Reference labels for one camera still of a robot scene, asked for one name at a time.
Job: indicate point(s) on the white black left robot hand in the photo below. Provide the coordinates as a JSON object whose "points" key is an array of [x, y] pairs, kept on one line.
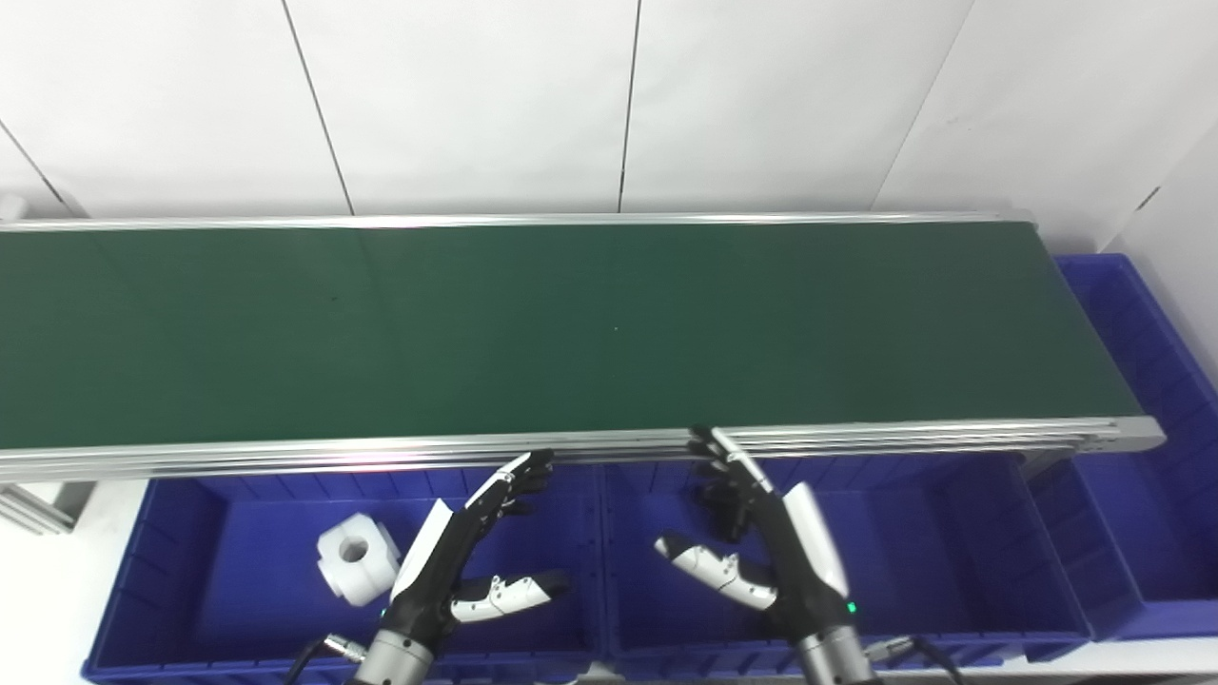
{"points": [[428, 571]]}

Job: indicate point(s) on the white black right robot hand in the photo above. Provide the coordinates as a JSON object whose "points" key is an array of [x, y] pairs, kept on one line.
{"points": [[809, 561]]}

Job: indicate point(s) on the white cross-shaped plastic part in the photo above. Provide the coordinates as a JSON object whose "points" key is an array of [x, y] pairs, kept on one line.
{"points": [[357, 561]]}

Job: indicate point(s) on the blue plastic bin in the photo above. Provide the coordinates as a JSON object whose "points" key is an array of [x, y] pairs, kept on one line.
{"points": [[942, 561], [238, 580], [1132, 333]]}

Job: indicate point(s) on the green conveyor belt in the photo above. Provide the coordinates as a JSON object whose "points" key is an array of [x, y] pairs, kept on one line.
{"points": [[285, 457], [571, 333]]}

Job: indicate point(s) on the aluminium profile conveyor leg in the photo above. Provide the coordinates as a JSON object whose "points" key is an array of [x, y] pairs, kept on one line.
{"points": [[38, 506]]}

